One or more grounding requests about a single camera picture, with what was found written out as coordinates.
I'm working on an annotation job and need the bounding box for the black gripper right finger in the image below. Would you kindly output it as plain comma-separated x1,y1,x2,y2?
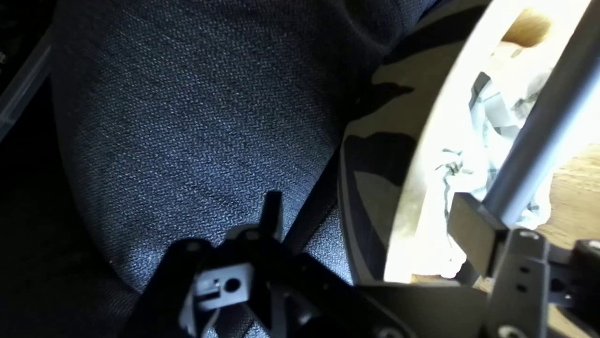
447,191,600,338

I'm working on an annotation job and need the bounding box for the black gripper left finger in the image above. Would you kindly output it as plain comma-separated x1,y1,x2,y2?
119,189,409,338

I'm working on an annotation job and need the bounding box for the zebra patterned brown bowl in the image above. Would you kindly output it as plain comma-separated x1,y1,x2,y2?
336,0,600,288

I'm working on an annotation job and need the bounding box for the grey round rod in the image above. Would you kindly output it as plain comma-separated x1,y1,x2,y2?
482,54,600,228

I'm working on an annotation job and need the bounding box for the dark grey fabric sofa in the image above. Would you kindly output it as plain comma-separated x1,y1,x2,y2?
0,0,439,338

